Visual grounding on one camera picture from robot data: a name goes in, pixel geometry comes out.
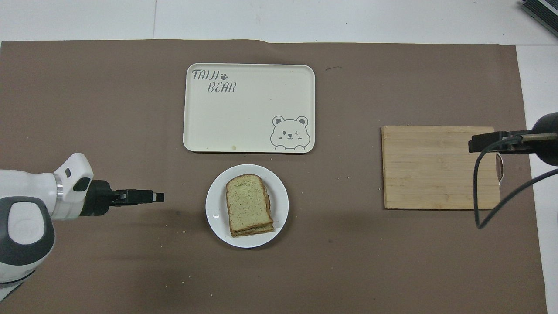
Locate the grey ribbed metal box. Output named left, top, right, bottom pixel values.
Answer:
left=520, top=0, right=558, bottom=25

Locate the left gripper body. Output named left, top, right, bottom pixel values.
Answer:
left=80, top=180, right=128, bottom=217

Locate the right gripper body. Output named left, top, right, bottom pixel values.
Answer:
left=531, top=112, right=558, bottom=167

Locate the cream tray with bear print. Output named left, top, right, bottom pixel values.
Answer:
left=183, top=63, right=316, bottom=154

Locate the toast bread slice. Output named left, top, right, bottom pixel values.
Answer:
left=230, top=184, right=276, bottom=238
left=225, top=174, right=275, bottom=232

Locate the white round plate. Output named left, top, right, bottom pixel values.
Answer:
left=205, top=164, right=289, bottom=249

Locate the bamboo cutting board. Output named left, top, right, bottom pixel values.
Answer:
left=381, top=126, right=506, bottom=211

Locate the black cable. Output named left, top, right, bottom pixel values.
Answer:
left=473, top=135, right=558, bottom=229

